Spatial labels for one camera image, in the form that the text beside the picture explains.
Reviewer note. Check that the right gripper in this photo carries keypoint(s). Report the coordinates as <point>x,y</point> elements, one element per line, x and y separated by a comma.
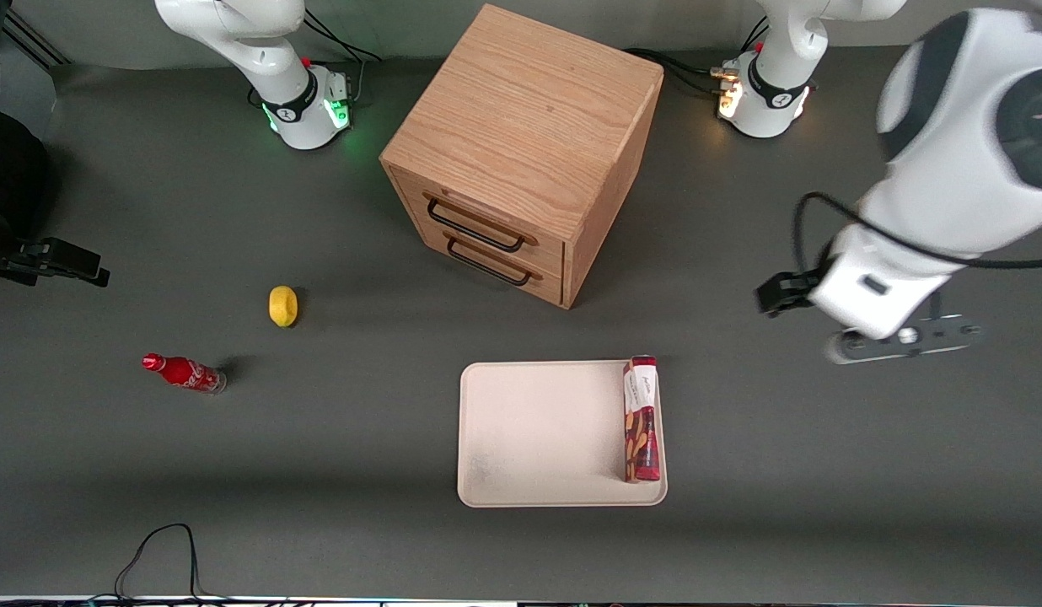
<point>34,255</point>

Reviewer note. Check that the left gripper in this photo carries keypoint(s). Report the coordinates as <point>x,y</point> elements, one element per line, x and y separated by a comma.
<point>781,292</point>

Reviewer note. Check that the red cookie box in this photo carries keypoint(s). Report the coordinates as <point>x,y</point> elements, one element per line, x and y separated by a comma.
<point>641,421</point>

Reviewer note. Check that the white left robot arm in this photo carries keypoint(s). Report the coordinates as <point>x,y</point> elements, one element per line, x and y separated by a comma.
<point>959,152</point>

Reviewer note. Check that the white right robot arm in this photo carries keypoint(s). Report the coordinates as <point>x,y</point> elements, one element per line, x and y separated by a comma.
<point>268,51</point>

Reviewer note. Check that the beige plastic tray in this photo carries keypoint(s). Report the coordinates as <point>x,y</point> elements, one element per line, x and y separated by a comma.
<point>546,434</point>

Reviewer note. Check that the red cola bottle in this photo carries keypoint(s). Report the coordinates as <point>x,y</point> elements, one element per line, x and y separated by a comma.
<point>182,372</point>

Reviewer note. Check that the yellow lemon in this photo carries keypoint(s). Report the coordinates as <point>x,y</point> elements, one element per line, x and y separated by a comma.
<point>282,306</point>

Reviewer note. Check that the wooden drawer cabinet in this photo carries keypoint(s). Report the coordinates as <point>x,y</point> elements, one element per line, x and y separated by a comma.
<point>529,110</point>

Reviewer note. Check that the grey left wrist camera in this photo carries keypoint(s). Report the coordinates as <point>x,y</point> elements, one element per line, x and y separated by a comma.
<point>900,337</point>

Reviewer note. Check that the aluminium frame rail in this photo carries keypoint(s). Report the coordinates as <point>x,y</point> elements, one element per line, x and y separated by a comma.
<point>34,40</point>

